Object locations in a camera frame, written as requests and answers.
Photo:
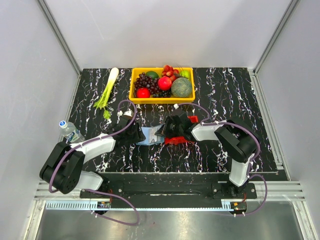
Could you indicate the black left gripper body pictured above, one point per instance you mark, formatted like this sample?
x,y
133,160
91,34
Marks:
x,y
135,136

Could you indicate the dark purple grape bunch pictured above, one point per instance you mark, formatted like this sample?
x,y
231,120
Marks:
x,y
143,81

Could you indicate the green white celery stalk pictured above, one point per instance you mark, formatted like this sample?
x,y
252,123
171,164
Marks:
x,y
102,103

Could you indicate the clear plastic water bottle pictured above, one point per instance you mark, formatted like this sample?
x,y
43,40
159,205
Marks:
x,y
69,131

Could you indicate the dark green avocado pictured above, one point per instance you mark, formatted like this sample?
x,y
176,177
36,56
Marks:
x,y
152,74

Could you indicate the dark blueberry cluster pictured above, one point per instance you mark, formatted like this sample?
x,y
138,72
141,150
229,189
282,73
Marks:
x,y
162,94

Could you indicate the red tomato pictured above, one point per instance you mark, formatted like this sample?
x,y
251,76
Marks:
x,y
143,92

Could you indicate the green netted melon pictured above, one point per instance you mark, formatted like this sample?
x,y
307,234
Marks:
x,y
181,88

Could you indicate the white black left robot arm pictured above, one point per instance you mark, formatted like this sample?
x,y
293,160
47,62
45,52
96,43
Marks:
x,y
63,169

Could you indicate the red plastic card tray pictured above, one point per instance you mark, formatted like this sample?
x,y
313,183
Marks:
x,y
180,139

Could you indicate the red pomegranate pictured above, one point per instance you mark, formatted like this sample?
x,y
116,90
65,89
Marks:
x,y
164,83

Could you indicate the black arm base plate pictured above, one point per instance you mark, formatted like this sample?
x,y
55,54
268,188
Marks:
x,y
211,189

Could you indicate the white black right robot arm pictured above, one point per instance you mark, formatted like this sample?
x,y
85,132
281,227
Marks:
x,y
241,143

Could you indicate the yellow plastic fruit bin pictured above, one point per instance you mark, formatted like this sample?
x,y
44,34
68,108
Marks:
x,y
165,100

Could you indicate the red lychee cluster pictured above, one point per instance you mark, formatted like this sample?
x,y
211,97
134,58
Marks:
x,y
169,71

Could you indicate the blue leather card holder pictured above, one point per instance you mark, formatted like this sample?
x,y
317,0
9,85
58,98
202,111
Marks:
x,y
150,136

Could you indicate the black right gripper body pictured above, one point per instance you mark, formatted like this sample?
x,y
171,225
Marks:
x,y
170,129

